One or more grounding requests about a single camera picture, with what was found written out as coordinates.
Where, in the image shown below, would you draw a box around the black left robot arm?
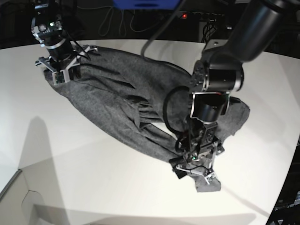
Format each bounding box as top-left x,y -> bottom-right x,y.
163,0 -> 300,185

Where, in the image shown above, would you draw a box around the grey cables behind table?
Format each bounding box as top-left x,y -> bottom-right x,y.
98,4 -> 165,37

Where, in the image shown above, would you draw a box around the black power strip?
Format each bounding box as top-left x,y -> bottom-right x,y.
177,11 -> 225,21

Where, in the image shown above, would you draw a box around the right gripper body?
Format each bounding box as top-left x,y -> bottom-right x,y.
31,21 -> 98,85

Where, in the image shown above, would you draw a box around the grey t-shirt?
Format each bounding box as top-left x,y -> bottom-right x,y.
44,45 -> 251,193

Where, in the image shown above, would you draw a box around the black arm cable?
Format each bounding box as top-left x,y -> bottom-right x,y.
163,85 -> 190,136

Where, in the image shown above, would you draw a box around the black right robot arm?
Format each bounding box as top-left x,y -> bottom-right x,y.
31,0 -> 97,85

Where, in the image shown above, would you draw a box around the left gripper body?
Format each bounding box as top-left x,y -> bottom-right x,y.
168,150 -> 225,185

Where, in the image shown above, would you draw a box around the blue box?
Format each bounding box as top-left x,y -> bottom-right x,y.
113,0 -> 180,10

